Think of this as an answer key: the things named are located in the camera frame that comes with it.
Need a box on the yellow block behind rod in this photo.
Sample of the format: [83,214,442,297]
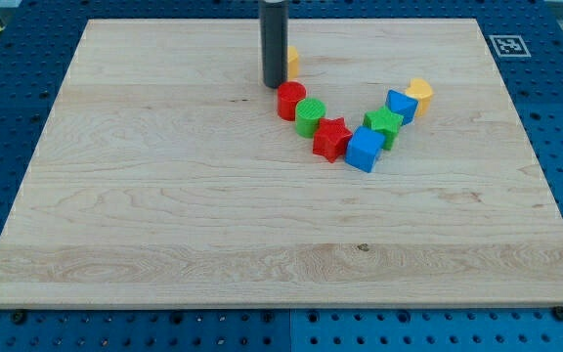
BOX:
[287,46,300,80]

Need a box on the blue cube block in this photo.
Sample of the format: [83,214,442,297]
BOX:
[345,126,386,173]

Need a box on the yellow heart block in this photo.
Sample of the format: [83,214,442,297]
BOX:
[405,77,434,117]

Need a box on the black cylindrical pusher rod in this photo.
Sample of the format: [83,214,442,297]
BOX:
[258,0,288,89]

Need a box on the green cylinder block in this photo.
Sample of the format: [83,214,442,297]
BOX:
[295,98,326,138]

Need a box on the white fiducial marker tag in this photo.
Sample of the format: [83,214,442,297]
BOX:
[489,34,531,58]

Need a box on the red cylinder block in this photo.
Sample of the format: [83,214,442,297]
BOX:
[277,81,307,121]

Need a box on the red star block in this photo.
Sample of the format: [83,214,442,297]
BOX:
[312,116,353,163]

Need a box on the light wooden board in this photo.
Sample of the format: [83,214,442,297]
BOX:
[0,19,563,310]

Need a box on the green star block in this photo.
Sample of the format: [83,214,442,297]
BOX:
[363,107,404,151]

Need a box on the blue triangle block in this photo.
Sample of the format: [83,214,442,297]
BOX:
[385,90,418,125]

